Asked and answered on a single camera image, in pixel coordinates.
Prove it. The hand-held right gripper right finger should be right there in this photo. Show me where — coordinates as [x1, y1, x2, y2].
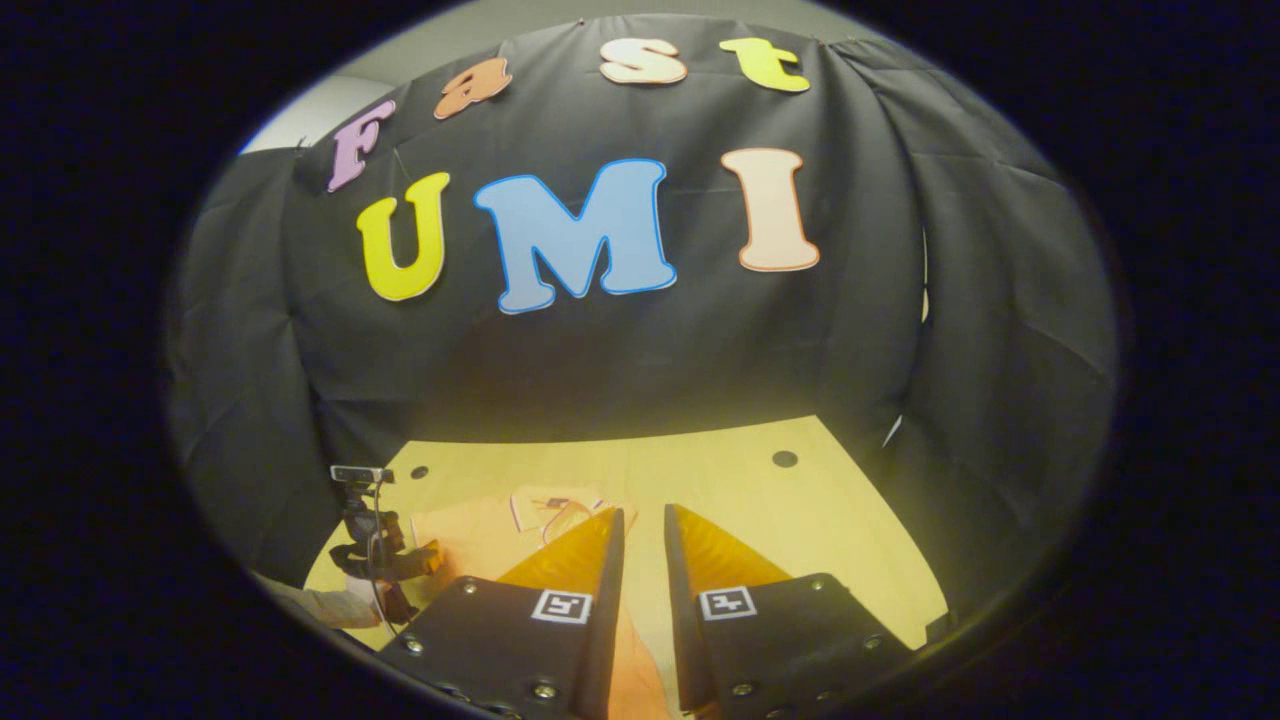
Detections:
[663, 503, 916, 720]

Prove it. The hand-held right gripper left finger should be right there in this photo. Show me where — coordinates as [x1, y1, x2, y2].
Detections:
[375, 507, 627, 720]

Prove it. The orange T-shirt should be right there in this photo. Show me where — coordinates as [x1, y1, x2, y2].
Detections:
[408, 485, 673, 720]

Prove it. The black backdrop cloth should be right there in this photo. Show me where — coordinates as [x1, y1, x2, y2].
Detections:
[165, 12, 1119, 641]

